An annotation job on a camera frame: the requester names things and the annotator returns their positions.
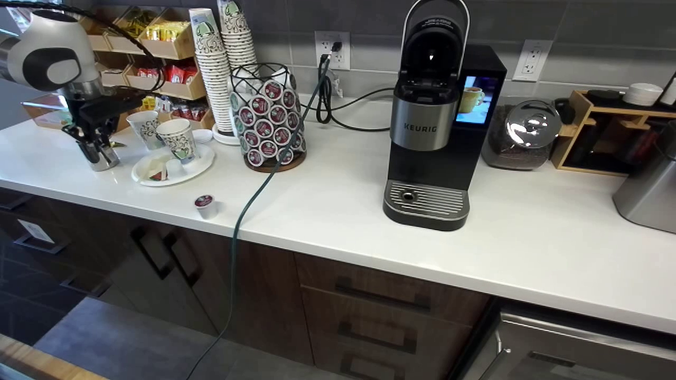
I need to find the green cable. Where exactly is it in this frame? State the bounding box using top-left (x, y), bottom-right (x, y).
top-left (183, 55), bottom-right (334, 380)

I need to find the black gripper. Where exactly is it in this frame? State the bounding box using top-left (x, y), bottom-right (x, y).
top-left (61, 81), bottom-right (145, 168)

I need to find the stainless steel dishwasher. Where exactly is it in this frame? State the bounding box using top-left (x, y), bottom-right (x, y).
top-left (460, 308), bottom-right (676, 380)

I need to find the white round plate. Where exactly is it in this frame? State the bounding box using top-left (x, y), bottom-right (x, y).
top-left (129, 140), bottom-right (216, 189)

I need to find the white wall outlet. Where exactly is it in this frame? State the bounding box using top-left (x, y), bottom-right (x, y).
top-left (312, 30), bottom-right (353, 72)
top-left (510, 37), bottom-right (556, 85)

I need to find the silver milk jug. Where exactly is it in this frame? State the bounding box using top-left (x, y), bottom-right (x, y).
top-left (83, 135), bottom-right (123, 173)

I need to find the wooden condiment organizer shelf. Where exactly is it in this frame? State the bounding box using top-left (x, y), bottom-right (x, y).
top-left (75, 6), bottom-right (217, 132)

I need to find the small packet on plate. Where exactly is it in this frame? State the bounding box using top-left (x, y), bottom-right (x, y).
top-left (145, 162), bottom-right (172, 184)

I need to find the patterned paper cup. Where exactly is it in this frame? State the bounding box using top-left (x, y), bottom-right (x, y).
top-left (125, 108), bottom-right (168, 152)
top-left (153, 115), bottom-right (201, 167)

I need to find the black silver coffee machine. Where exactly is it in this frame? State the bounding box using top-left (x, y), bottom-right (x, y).
top-left (380, 0), bottom-right (509, 231)

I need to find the wooden countertop rack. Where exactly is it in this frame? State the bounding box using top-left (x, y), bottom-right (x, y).
top-left (550, 88), bottom-right (676, 175)

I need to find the tall paper cup stack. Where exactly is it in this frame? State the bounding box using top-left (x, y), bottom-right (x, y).
top-left (216, 0), bottom-right (260, 72)
top-left (186, 6), bottom-right (241, 145)

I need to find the light wooden ledge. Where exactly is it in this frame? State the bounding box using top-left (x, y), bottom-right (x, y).
top-left (0, 332), bottom-right (107, 380)

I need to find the single coffee pod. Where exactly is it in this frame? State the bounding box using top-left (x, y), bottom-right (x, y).
top-left (192, 192), bottom-right (220, 220)

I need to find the dark wooden cabinet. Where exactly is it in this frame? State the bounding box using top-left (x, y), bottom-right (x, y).
top-left (0, 185), bottom-right (494, 380)

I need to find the stainless steel appliance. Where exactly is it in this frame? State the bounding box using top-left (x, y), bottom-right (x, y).
top-left (611, 132), bottom-right (676, 237)

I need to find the small white bowl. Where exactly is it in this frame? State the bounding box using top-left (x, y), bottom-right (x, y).
top-left (620, 79), bottom-right (665, 110)

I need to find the wire coffee pod carousel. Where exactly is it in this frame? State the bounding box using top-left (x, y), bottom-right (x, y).
top-left (228, 60), bottom-right (308, 175)

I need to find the black power cable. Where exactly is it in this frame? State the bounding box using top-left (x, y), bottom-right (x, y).
top-left (312, 39), bottom-right (396, 135)

